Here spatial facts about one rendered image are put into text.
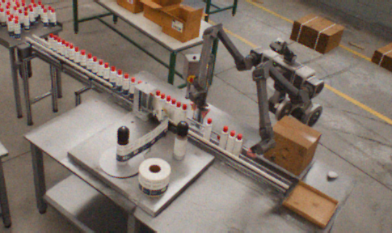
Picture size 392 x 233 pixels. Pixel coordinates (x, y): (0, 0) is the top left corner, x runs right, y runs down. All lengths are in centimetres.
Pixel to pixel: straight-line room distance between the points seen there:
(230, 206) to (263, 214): 21
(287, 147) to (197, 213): 81
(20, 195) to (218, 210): 191
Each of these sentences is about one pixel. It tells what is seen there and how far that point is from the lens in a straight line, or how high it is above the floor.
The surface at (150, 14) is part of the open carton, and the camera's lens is 522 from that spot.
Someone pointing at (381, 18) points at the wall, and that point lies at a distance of 822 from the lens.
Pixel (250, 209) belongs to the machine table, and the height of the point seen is 83.
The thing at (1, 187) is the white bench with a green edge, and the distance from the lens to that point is 362.
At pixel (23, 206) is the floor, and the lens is 409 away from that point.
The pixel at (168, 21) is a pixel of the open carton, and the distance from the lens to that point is 489.
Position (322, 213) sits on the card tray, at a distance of 315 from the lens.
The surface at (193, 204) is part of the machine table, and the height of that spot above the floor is 83.
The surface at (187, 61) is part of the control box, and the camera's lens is 312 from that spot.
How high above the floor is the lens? 303
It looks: 32 degrees down
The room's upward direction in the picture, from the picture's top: 8 degrees clockwise
